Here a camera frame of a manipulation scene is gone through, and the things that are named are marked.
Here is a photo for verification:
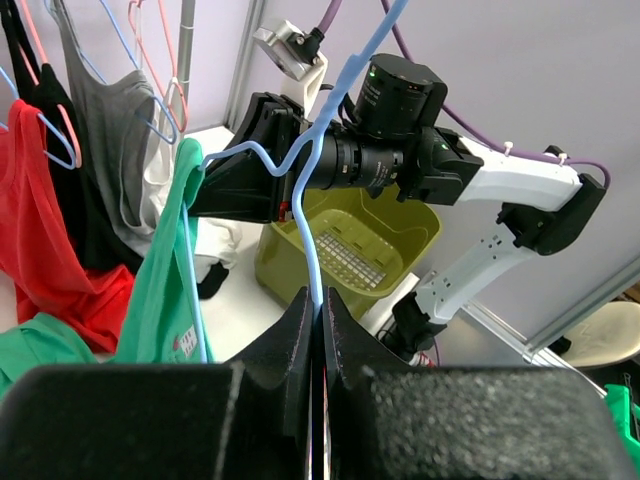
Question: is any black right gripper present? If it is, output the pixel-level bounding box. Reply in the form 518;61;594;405
188;91;421;224

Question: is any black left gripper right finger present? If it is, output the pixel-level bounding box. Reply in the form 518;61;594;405
323;289;638;479

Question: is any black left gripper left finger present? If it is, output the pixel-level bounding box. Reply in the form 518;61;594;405
1;289;313;479

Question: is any green tank top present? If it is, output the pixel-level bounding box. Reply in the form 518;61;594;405
1;138;214;393

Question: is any light blue hanger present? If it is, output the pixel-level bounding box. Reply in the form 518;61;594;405
182;0;411;364

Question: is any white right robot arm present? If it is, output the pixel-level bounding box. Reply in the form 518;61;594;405
190;53;609;359

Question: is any blue hanger under grey top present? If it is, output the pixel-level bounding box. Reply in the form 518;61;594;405
42;0;179;146

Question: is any white tank top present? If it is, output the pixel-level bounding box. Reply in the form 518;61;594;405
139;99;244;274

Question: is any grey tank top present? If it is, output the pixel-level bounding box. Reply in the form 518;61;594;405
52;0;161;236

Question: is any pink hanger under black top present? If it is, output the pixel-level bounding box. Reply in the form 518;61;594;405
20;0;83;170

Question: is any pink hanger under white top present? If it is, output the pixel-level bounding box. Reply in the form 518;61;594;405
127;0;189;134

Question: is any black tank top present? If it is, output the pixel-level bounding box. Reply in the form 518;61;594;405
0;0;231;301

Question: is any red tank top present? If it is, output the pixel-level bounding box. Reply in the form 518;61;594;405
1;100;134;353

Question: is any blue hanger under red top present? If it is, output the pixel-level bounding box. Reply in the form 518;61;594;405
0;67;20;101

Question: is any olive green plastic basket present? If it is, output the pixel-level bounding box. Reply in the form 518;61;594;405
255;185;441;320

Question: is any silver clothes rack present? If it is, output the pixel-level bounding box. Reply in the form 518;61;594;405
177;0;196;101

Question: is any beige chair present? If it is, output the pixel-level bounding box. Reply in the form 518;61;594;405
562;301;639;369

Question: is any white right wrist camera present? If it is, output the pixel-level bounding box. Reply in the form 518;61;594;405
253;19;328;118

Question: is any aluminium corner frame post right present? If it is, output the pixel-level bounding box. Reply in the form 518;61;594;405
463;259;639;368

